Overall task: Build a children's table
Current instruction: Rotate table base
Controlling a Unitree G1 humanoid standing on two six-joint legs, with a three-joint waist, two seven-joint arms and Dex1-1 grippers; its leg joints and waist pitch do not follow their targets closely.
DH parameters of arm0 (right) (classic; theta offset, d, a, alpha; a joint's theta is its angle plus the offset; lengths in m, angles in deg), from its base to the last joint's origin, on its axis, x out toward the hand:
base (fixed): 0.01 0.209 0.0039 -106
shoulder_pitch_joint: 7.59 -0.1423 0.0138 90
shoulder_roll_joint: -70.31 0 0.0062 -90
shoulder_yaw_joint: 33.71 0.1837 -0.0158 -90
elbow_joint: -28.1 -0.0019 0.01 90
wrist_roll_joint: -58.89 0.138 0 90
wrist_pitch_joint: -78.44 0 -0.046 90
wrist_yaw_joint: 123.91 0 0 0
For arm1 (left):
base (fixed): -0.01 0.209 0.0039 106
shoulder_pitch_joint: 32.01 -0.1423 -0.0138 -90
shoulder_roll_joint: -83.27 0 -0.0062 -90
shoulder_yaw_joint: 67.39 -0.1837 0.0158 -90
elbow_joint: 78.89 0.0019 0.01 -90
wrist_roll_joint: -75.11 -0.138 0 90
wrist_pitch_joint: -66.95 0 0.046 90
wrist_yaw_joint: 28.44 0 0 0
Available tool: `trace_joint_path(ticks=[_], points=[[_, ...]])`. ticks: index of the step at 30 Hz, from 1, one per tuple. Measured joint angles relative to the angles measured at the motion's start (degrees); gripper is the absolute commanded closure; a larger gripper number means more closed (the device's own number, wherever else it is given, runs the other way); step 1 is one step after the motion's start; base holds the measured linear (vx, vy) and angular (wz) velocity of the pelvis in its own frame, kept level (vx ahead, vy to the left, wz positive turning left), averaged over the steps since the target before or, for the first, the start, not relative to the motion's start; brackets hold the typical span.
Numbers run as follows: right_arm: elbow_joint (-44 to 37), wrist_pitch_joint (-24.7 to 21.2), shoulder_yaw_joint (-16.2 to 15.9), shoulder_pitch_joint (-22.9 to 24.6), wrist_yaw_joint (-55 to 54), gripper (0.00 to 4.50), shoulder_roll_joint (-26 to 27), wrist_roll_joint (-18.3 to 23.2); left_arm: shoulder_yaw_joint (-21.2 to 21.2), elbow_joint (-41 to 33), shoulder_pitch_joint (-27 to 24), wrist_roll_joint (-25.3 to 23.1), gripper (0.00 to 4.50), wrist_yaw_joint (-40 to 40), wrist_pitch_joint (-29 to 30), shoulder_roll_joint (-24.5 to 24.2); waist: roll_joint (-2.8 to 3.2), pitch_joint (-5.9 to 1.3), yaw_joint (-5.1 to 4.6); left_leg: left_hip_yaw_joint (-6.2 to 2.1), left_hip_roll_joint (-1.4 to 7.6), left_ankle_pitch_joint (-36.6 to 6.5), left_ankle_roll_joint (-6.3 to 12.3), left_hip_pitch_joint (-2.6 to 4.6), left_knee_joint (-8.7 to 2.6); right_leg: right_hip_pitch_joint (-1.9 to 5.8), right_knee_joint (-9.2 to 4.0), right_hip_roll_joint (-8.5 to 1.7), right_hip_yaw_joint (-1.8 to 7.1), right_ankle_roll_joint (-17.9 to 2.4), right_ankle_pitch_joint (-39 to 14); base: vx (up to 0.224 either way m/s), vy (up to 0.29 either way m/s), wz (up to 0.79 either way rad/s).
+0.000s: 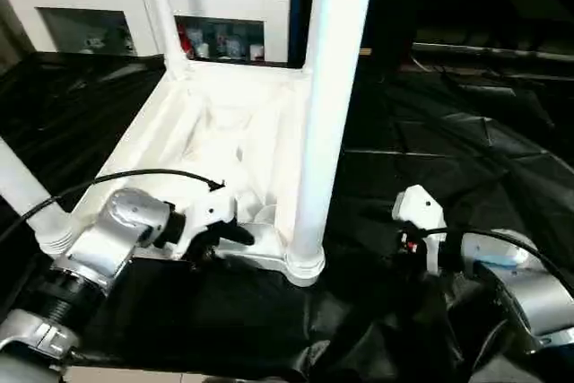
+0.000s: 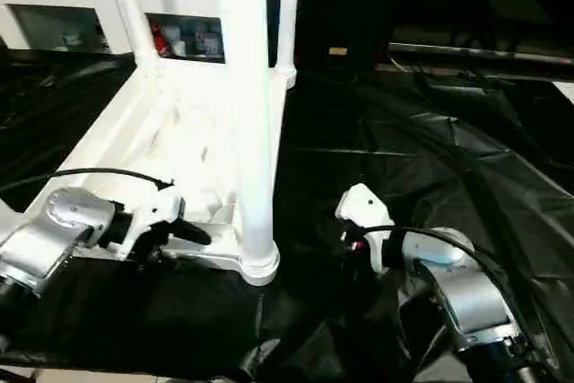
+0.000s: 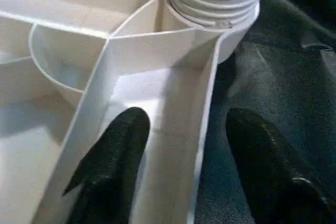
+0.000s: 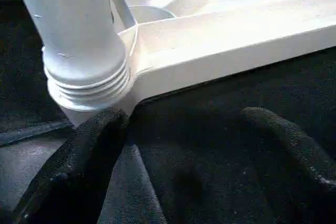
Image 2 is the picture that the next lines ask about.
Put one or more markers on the black mat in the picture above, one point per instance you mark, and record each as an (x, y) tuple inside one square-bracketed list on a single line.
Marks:
[(403, 154)]

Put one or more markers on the white mug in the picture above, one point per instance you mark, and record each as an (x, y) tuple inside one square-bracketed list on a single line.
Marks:
[(179, 47)]

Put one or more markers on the grey metal rail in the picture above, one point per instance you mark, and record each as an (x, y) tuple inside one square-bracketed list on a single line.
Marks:
[(448, 51)]

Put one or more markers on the white plastic table leg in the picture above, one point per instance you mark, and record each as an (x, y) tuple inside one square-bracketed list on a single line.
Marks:
[(246, 87), (287, 6), (130, 6)]

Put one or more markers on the red bottle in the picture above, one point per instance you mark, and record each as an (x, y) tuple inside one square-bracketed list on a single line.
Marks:
[(158, 37)]

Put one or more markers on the white flat board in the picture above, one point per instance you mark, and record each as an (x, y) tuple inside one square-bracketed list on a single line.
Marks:
[(566, 89)]

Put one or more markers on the white plastic table top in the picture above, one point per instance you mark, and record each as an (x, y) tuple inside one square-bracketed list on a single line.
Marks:
[(179, 132)]

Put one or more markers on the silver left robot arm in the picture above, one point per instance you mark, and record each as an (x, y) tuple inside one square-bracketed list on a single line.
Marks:
[(67, 212)]

